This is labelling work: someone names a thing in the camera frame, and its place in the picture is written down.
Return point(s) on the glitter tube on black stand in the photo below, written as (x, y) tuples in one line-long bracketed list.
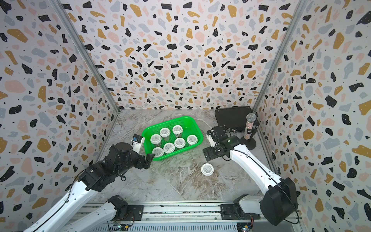
[(247, 138)]

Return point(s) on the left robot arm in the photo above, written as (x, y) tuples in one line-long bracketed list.
[(87, 185)]

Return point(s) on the black hard case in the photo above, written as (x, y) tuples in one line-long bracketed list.
[(233, 118)]

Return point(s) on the yogurt cup white lid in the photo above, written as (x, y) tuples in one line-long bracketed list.
[(169, 148), (156, 140), (165, 133), (177, 130), (207, 169), (158, 152), (192, 139), (179, 143)]

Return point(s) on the aluminium rail frame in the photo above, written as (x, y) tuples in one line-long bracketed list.
[(187, 217)]

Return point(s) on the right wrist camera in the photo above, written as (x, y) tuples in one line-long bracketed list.
[(213, 137)]

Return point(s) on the green plastic basket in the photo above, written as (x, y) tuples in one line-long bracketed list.
[(189, 126)]

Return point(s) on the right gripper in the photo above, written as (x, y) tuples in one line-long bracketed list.
[(210, 155)]

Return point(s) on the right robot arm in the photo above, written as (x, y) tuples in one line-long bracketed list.
[(279, 198)]

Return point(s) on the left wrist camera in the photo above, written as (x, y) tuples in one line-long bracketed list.
[(137, 142)]

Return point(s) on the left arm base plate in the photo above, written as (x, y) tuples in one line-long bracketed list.
[(130, 213)]

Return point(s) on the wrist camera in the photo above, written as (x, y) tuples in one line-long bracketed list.
[(213, 137), (137, 142)]

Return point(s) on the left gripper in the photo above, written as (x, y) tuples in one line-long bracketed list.
[(141, 164)]

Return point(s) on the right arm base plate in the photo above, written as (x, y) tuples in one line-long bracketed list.
[(234, 212)]

